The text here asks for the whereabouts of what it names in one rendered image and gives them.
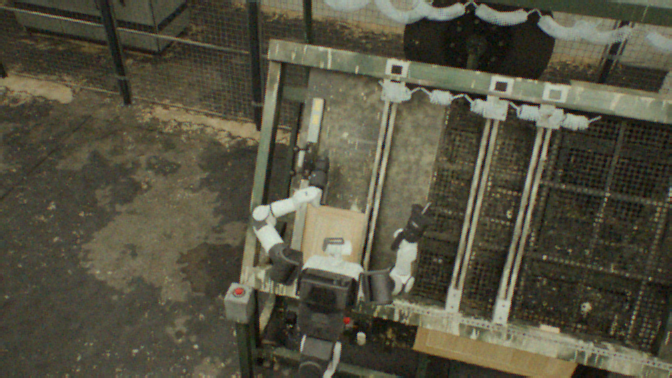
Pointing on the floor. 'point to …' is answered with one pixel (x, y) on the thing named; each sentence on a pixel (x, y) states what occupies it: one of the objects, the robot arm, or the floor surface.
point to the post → (244, 349)
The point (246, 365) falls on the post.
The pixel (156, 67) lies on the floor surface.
